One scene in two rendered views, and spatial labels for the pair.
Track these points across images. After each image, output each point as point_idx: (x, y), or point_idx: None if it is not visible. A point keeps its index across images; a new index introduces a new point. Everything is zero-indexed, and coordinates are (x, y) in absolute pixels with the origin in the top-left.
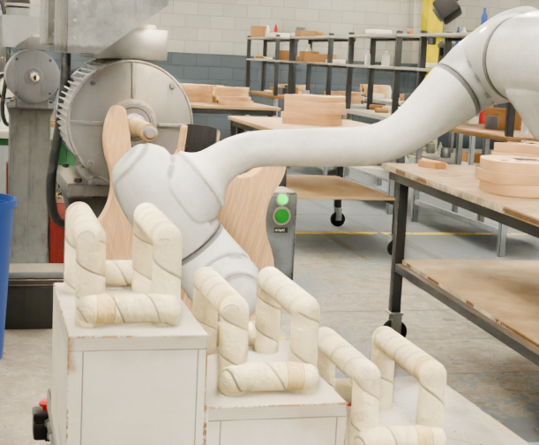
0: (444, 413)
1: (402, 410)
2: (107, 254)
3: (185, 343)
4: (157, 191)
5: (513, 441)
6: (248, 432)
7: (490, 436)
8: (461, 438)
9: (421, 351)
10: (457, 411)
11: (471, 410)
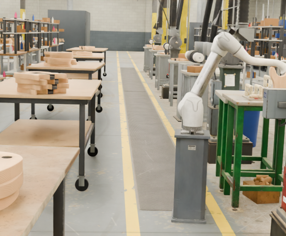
0: (239, 99)
1: (246, 99)
2: None
3: None
4: None
5: (231, 97)
6: None
7: (234, 98)
8: (239, 98)
9: (247, 84)
10: (237, 99)
11: (234, 99)
